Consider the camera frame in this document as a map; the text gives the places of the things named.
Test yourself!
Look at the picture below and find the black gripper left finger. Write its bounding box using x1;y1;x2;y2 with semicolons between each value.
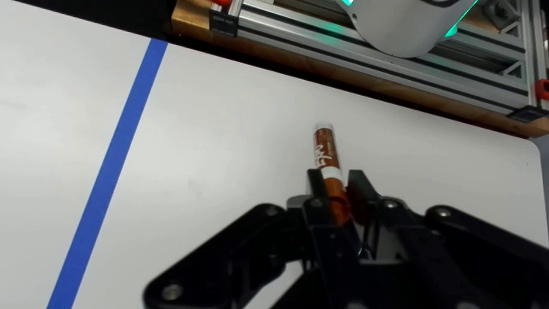
143;168;361;309

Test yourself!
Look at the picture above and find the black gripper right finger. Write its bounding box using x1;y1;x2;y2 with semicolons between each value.
349;170;549;309

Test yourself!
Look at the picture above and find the brown marker pen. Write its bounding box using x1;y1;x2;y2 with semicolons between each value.
313;122;350;226

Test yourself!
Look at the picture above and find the blue tape strip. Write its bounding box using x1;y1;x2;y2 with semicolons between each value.
47;39;169;309

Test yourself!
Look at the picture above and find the wooden table edge board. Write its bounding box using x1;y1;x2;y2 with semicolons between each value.
170;0;549;137

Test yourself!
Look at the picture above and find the aluminium extrusion base frame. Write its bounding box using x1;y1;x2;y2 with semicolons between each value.
210;0;548;123

